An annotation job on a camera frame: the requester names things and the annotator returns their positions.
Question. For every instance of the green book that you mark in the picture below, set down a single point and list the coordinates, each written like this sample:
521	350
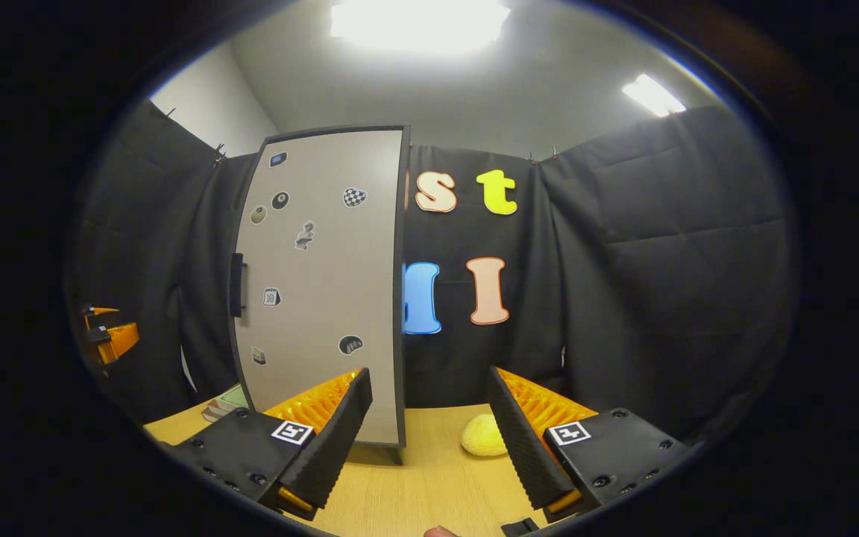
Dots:
237	397

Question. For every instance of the pale yellow lumpy sponge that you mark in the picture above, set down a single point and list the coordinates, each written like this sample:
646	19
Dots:
483	436

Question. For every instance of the black backdrop cloth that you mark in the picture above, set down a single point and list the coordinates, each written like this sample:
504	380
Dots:
661	283

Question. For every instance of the pinkish brown book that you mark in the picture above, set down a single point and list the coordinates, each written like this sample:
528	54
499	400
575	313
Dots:
217	409

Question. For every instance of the small ceiling light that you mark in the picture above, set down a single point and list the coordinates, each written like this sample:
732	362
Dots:
653	95

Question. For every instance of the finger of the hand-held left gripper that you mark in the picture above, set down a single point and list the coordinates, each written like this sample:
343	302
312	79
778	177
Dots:
120	341
101	317

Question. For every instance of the large ceiling light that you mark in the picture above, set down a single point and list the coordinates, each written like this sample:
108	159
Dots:
418	26

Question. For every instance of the dark grey cabinet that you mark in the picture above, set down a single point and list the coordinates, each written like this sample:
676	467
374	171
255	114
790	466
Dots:
403	298

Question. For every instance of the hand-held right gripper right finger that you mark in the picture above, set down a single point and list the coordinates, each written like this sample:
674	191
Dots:
519	440

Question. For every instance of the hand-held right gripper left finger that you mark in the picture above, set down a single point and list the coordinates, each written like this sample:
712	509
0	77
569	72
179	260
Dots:
336	440

